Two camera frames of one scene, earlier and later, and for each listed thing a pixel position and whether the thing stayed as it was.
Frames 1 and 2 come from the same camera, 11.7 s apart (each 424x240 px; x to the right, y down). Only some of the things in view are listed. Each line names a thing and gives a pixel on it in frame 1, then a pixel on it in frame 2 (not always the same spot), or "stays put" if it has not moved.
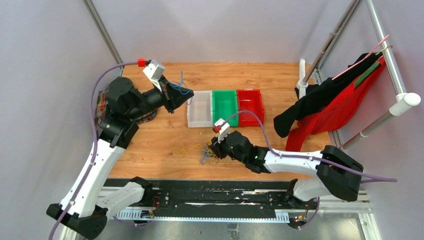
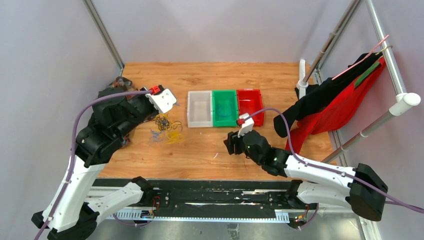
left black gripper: (172, 97) -> (154, 112)
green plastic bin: (224, 104) stays put
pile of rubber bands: (206, 152) -> (170, 132)
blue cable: (181, 72) -> (223, 108)
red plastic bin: (250, 100) stays put
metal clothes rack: (404, 100) stays put
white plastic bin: (200, 110) stays put
